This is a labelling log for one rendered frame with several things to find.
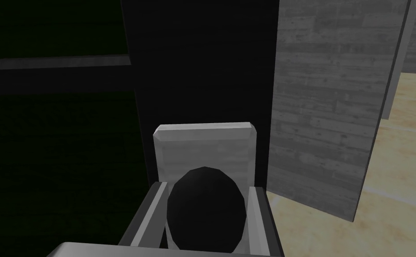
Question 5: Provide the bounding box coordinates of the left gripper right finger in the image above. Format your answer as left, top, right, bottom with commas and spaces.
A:
246, 186, 286, 257

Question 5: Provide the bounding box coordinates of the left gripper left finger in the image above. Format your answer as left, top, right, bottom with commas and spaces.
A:
118, 181, 169, 249

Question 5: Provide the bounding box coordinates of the black and grey door knob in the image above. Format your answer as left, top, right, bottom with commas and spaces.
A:
152, 122, 258, 253

